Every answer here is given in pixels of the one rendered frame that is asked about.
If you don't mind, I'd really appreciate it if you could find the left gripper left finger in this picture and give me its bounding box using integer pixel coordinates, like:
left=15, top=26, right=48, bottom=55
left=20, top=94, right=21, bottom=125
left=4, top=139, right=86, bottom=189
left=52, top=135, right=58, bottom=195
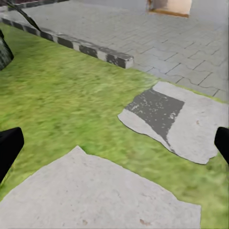
left=0, top=127, right=24, bottom=182

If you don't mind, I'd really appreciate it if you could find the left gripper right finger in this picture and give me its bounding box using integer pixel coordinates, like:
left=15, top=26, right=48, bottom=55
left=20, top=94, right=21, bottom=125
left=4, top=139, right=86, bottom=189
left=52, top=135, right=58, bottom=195
left=214, top=126, right=229, bottom=164

